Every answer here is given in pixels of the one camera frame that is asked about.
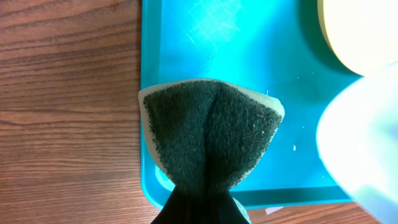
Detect light blue plate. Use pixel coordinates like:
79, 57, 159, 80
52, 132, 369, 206
317, 63, 397, 223

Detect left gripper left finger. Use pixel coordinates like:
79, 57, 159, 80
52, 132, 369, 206
151, 187, 204, 224

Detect yellow-green plate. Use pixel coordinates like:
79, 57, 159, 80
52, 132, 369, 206
317, 0, 397, 76

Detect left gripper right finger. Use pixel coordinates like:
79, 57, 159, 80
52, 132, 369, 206
204, 190, 249, 224

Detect green scrubbing sponge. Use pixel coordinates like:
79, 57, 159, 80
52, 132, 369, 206
138, 78, 285, 197

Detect teal plastic tray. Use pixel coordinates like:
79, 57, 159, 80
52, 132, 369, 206
141, 0, 358, 209

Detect small white paper scrap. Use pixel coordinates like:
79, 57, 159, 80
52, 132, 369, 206
265, 207, 283, 215

